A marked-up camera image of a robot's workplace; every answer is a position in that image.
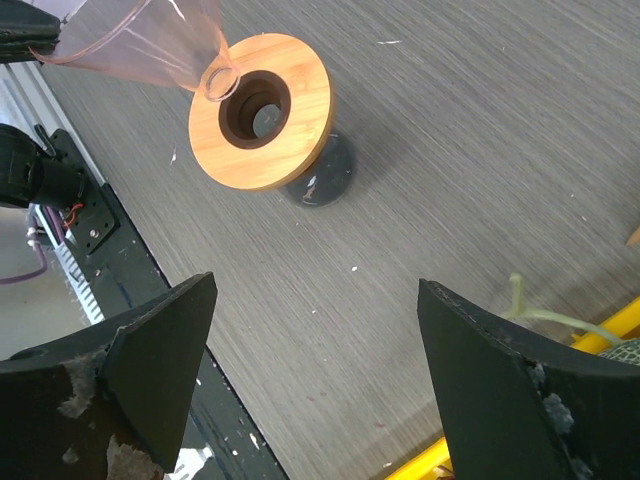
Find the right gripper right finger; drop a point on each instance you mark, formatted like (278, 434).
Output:
(490, 378)

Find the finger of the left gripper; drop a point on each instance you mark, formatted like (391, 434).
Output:
(26, 30)

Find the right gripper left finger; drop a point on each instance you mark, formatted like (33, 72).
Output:
(110, 401)

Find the pink glass dripper cone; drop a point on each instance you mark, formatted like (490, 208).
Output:
(160, 42)

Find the round wooden dripper stand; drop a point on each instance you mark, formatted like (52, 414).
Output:
(273, 127)

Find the glass coffee carafe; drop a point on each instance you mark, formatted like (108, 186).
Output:
(328, 178)

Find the coffee filter paper pack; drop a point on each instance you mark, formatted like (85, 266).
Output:
(634, 238)

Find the green netted melon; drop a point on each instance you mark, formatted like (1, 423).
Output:
(617, 338)

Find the yellow plastic fruit tray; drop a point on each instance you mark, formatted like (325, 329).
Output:
(435, 462)

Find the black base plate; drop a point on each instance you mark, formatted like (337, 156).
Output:
(124, 275)

